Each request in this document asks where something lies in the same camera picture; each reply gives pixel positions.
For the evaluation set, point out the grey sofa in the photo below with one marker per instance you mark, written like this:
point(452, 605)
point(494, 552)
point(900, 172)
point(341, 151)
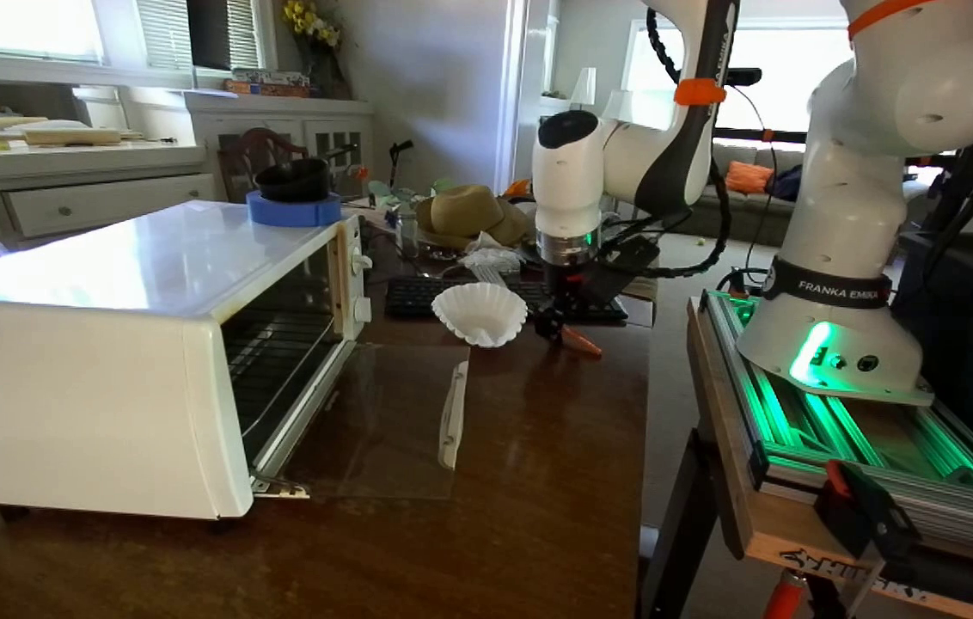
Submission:
point(753, 210)

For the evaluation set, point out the white plastic knife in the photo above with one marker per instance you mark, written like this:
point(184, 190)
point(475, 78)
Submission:
point(452, 417)

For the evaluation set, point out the red and black clamp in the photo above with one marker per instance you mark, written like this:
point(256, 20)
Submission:
point(863, 519)

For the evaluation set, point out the black equipment box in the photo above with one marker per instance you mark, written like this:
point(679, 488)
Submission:
point(969, 332)

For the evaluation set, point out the white drawer dresser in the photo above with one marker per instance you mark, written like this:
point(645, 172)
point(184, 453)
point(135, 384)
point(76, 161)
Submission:
point(73, 200)

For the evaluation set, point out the yellow flower bouquet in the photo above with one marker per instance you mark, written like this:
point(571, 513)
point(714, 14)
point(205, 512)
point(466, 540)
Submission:
point(309, 26)

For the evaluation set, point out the tan hat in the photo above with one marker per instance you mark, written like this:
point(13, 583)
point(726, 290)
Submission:
point(472, 210)

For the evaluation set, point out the black computer keyboard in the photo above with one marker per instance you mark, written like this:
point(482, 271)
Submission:
point(409, 300)

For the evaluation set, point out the white glass door cabinet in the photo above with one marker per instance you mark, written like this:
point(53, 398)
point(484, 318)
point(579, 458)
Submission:
point(279, 123)

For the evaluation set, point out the white toaster oven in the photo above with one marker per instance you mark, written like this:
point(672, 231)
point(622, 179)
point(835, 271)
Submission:
point(83, 347)

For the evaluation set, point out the orange cushion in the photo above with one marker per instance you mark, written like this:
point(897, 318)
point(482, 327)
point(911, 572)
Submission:
point(750, 178)

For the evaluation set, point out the white crumpled cloth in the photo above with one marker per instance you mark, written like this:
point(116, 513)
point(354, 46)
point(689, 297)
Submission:
point(494, 261)

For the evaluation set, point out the white paper coffee filter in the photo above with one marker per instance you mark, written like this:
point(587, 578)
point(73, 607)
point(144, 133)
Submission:
point(480, 311)

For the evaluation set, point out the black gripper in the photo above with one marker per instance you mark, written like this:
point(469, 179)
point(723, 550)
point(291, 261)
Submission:
point(571, 281)

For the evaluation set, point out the black camera on stand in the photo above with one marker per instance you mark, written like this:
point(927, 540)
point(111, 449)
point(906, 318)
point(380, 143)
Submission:
point(744, 78)

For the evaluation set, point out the white table lamp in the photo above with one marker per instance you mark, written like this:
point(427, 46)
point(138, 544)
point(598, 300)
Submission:
point(581, 88)

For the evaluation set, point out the small black pan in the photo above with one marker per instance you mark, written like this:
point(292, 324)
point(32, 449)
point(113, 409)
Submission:
point(292, 179)

